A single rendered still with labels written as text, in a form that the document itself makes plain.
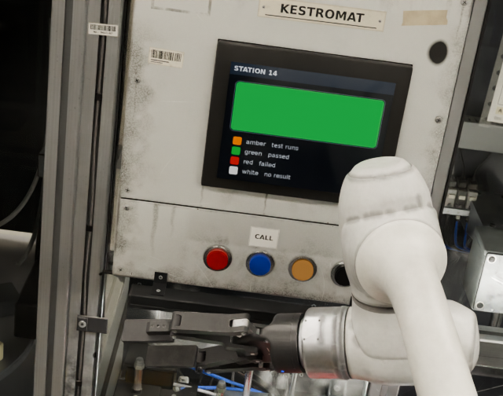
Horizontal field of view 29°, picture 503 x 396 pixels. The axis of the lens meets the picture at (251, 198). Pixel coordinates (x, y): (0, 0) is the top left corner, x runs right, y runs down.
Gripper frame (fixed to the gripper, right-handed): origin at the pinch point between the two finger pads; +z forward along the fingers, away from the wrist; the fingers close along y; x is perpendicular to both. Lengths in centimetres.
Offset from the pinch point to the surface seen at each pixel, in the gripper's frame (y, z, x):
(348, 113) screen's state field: 11.2, -26.5, -26.8
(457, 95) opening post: 7, -40, -31
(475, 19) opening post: 15, -43, -37
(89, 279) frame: -3.5, 13.2, -11.5
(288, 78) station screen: 16.8, -19.6, -28.9
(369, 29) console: 17.7, -29.9, -34.9
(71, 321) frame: -7.7, 16.9, -6.8
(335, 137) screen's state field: 8.9, -24.4, -24.7
